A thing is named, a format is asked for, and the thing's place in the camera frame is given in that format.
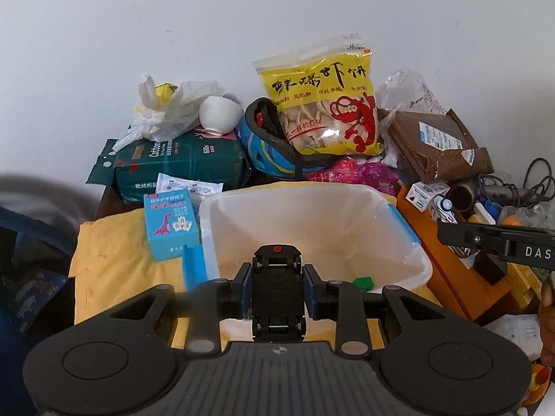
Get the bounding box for black toy car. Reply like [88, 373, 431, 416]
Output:
[250, 245, 308, 344]

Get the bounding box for brown parcel bag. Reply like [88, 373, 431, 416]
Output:
[378, 108, 495, 183]

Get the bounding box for clear plastic bag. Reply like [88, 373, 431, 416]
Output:
[375, 68, 448, 115]

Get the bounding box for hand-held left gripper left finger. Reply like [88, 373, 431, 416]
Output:
[108, 262, 253, 354]

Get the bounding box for white mask packet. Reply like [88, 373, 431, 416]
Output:
[156, 172, 223, 203]

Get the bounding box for grey power cable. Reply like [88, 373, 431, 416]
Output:
[481, 157, 555, 209]

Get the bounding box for white bowl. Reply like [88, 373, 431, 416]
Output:
[199, 96, 244, 136]

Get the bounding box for green tissue pack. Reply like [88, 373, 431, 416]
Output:
[87, 129, 253, 204]

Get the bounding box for person's right hand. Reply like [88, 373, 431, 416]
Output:
[539, 278, 555, 365]

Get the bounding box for blue bicycle helmet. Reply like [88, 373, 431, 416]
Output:
[236, 97, 343, 179]

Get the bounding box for dark hair dryer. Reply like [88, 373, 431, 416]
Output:
[446, 175, 535, 214]

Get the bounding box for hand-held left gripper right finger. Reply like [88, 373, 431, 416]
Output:
[303, 263, 452, 355]

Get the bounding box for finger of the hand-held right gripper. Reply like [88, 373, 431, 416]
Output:
[437, 219, 510, 258]

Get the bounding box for yellow shrimp cracker bag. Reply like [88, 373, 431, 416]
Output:
[252, 35, 386, 157]

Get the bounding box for white plastic bag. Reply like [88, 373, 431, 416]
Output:
[113, 73, 237, 152]

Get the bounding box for white plastic storage bin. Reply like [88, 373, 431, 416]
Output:
[198, 183, 433, 294]

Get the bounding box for yellow toy blocks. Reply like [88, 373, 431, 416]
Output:
[506, 263, 548, 313]

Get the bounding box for blue and white can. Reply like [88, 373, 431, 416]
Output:
[434, 195, 461, 226]

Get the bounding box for small white box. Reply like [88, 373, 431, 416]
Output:
[406, 181, 450, 213]

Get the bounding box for yellow cloth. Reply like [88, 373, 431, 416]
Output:
[68, 181, 441, 351]

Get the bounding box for yellow toy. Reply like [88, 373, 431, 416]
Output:
[522, 362, 555, 405]

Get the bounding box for orange box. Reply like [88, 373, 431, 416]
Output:
[398, 185, 525, 322]

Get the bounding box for pink plastic bag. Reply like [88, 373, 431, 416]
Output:
[306, 157, 400, 197]

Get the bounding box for teal box with dinosaur print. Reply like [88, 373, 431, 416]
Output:
[143, 188, 201, 262]

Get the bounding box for white paper packet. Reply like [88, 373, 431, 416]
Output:
[483, 313, 545, 358]

